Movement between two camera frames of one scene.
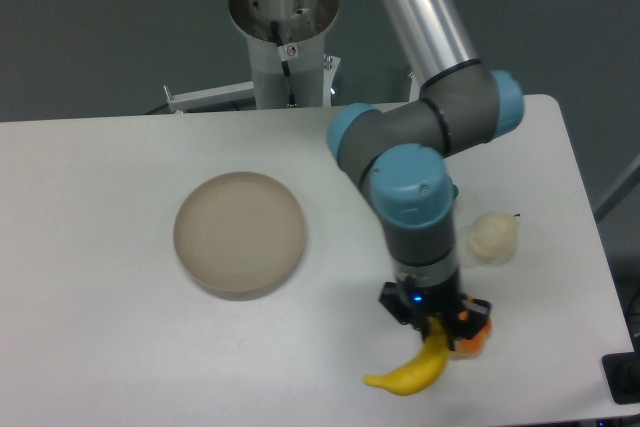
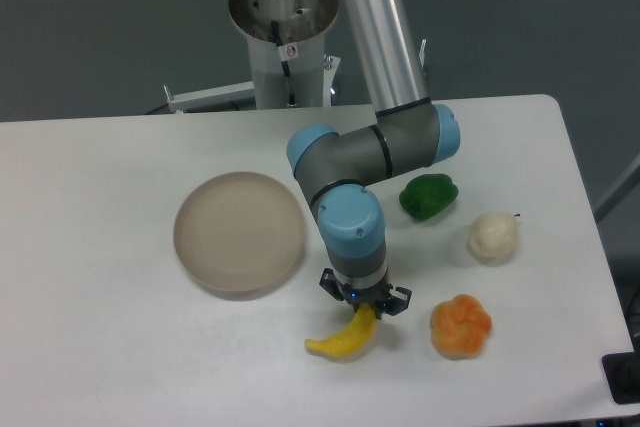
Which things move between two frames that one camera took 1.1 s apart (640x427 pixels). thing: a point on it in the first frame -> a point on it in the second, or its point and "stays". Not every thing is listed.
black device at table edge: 622,375 stays
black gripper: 436,291 -> 399,298
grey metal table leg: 629,180 stays
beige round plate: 240,235 stays
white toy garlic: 492,237 stays
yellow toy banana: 419,371 -> 356,336
